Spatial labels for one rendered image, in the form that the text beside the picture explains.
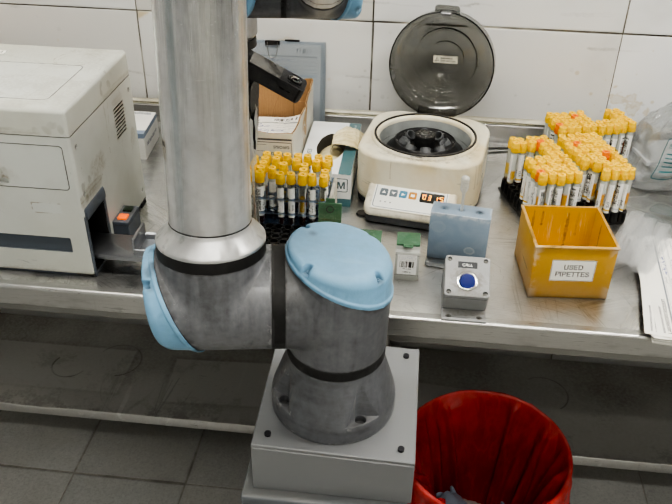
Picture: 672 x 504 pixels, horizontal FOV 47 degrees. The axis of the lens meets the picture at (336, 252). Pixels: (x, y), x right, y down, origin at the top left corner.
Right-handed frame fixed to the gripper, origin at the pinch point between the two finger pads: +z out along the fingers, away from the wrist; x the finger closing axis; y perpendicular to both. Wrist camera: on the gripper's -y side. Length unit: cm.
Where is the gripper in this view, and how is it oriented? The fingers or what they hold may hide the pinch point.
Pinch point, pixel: (252, 156)
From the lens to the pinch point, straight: 130.2
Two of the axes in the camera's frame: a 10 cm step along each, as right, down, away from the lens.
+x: -1.1, 5.4, -8.3
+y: -9.9, -0.7, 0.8
